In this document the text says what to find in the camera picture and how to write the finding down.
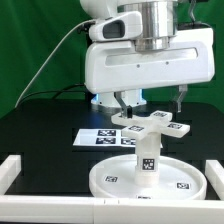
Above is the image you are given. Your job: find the black cable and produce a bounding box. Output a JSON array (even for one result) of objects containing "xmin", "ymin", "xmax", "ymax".
[{"xmin": 20, "ymin": 82, "xmax": 87, "ymax": 105}]

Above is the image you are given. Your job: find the grey cable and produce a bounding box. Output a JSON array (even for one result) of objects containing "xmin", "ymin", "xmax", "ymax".
[{"xmin": 14, "ymin": 18, "xmax": 97, "ymax": 108}]

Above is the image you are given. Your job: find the white frame right block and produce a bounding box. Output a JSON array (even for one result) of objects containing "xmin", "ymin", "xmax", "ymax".
[{"xmin": 205, "ymin": 160, "xmax": 224, "ymax": 201}]

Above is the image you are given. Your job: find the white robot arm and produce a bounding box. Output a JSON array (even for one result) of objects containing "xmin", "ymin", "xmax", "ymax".
[{"xmin": 80, "ymin": 0, "xmax": 215, "ymax": 112}]

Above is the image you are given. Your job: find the black camera on stand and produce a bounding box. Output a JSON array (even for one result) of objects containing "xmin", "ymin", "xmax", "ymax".
[{"xmin": 77, "ymin": 22, "xmax": 91, "ymax": 34}]

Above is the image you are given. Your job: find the white frame front bar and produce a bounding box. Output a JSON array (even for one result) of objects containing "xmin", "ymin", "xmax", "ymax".
[{"xmin": 0, "ymin": 195, "xmax": 224, "ymax": 224}]

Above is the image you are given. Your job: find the white round table top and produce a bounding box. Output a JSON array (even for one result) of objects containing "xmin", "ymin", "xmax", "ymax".
[{"xmin": 89, "ymin": 154, "xmax": 207, "ymax": 200}]

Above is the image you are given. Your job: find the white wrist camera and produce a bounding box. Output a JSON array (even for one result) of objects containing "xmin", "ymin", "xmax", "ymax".
[{"xmin": 89, "ymin": 11, "xmax": 143, "ymax": 42}]

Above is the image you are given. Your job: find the white cross table base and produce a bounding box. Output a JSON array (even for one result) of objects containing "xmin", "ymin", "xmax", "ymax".
[{"xmin": 111, "ymin": 110, "xmax": 190, "ymax": 140}]

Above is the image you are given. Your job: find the white marker sheet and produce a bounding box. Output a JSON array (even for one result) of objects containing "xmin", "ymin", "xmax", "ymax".
[{"xmin": 73, "ymin": 129, "xmax": 135, "ymax": 147}]

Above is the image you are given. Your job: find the white frame left block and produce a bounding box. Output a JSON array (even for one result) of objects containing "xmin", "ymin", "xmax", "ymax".
[{"xmin": 0, "ymin": 155, "xmax": 21, "ymax": 195}]

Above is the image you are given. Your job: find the white frame block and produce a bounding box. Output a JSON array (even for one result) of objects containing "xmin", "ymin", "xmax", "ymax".
[
  {"xmin": 0, "ymin": 155, "xmax": 21, "ymax": 195},
  {"xmin": 205, "ymin": 160, "xmax": 224, "ymax": 201}
]

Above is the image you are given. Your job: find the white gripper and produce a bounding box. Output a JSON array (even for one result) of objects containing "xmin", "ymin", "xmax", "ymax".
[{"xmin": 85, "ymin": 28, "xmax": 214, "ymax": 118}]

